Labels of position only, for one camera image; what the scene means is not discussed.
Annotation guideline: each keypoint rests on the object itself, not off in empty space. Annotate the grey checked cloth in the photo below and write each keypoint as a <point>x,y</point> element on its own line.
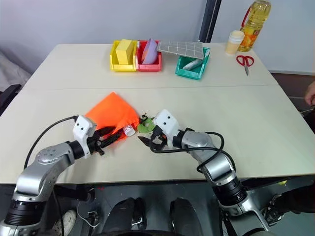
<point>180,49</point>

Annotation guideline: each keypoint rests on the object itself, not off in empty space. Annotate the white round dial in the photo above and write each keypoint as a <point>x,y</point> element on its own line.
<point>70,220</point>

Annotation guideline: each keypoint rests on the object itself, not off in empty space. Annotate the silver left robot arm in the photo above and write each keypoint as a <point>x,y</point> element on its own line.
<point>46,159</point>

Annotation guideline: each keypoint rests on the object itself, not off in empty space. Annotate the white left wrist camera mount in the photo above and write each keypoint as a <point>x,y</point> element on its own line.
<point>82,127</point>

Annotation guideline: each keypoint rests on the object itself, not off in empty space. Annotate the red plastic bin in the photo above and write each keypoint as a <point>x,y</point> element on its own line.
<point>148,67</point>

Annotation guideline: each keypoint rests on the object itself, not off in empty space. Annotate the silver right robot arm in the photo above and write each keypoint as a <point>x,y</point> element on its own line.
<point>197,140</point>

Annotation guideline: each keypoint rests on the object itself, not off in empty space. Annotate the black chair part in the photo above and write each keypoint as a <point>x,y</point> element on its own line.
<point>8,97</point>

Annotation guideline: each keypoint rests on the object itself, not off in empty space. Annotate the green round object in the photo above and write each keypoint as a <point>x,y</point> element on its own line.
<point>144,127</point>

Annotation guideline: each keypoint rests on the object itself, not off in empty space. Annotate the black vertical post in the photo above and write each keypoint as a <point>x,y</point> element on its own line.
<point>209,19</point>

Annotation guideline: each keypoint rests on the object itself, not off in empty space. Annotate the bystander bare hand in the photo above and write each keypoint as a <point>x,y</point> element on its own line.
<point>310,94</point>

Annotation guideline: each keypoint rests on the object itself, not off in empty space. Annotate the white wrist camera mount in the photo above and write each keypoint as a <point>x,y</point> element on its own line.
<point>167,123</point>
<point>82,127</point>

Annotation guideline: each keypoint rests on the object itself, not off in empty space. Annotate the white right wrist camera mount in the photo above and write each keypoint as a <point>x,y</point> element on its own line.
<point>167,123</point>

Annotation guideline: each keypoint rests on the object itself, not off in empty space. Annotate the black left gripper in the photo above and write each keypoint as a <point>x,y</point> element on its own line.
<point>96,145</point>

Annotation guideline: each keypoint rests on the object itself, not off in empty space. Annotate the purple folded cloth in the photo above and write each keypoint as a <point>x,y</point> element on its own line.
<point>150,51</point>

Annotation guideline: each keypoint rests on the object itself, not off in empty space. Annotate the yellow plastic bin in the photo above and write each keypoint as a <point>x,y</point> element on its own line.
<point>123,67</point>

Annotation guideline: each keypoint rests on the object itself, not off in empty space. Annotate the white tube with print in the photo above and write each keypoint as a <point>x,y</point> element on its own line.
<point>193,64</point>

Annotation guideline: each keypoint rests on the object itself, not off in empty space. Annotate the yellow sponge block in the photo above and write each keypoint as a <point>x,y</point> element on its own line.
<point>123,51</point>

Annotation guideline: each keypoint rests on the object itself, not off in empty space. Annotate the yellow cooking oil bottle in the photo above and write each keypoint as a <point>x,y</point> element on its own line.
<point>254,29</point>

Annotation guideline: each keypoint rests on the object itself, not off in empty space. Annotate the teal plastic bin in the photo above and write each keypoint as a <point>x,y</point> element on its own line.
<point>189,73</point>

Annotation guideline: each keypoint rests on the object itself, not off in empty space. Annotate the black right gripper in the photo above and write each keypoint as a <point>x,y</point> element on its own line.
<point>158,141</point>

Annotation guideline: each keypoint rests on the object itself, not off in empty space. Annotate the dark rounded shape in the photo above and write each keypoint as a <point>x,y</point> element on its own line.
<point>125,214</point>
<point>183,214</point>

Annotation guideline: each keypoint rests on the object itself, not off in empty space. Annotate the orange fabric pouch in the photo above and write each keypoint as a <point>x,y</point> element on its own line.
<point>110,110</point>

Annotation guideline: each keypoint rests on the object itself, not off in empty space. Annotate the cream lidded plastic cup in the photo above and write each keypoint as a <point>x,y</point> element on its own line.
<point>233,44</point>

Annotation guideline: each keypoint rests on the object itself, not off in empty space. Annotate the small white tube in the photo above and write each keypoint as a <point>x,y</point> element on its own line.
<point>129,130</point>

